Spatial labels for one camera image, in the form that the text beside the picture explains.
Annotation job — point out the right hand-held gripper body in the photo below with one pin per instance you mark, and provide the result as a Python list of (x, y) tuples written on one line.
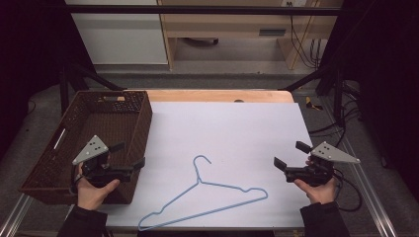
[(313, 173)]

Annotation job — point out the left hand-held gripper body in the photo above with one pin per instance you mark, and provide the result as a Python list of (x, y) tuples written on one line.
[(96, 171)]

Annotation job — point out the person's right hand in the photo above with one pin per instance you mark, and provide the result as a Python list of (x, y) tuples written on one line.
[(321, 193)]

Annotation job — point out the person's left hand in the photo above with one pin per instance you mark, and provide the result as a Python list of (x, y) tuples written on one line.
[(92, 194)]

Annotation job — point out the brown woven basket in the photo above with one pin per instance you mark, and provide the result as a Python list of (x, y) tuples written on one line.
[(108, 121)]

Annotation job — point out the yellow and black tool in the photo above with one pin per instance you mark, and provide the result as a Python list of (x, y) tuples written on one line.
[(311, 104)]

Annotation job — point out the white table sheet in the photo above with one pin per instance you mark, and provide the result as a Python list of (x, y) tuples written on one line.
[(230, 138)]

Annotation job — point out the white cabinet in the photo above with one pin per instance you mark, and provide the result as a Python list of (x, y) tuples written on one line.
[(122, 39)]

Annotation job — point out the black curtain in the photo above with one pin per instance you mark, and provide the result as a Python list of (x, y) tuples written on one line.
[(29, 49), (385, 65)]

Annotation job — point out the dark object under desk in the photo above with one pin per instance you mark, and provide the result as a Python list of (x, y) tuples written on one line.
[(201, 41)]

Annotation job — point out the light wooden desk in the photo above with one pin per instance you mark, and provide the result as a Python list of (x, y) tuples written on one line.
[(227, 24)]

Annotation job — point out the aluminium rail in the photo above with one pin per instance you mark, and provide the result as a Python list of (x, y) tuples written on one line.
[(369, 194), (15, 215)]

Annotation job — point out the black frame strut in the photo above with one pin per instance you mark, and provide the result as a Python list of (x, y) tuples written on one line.
[(95, 77), (308, 79)]

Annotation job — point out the black horizontal frame bar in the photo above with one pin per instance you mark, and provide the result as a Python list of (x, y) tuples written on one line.
[(197, 9)]

